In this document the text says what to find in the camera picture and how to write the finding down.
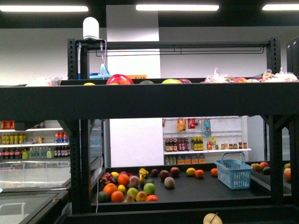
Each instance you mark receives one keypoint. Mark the large red apple top shelf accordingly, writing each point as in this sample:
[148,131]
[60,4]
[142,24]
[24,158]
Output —
[119,79]

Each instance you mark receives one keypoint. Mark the far yellow lemon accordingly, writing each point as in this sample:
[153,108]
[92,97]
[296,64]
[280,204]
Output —
[191,171]

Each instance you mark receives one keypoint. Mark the small blue basket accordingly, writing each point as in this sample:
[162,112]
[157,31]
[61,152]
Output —
[235,174]

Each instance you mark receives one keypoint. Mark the white pear with stem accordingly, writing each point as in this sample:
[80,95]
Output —
[212,218]

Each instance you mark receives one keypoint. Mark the glass freezer chest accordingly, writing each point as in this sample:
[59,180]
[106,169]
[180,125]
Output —
[39,191]

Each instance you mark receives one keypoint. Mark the white dome camera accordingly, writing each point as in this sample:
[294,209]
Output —
[90,29]

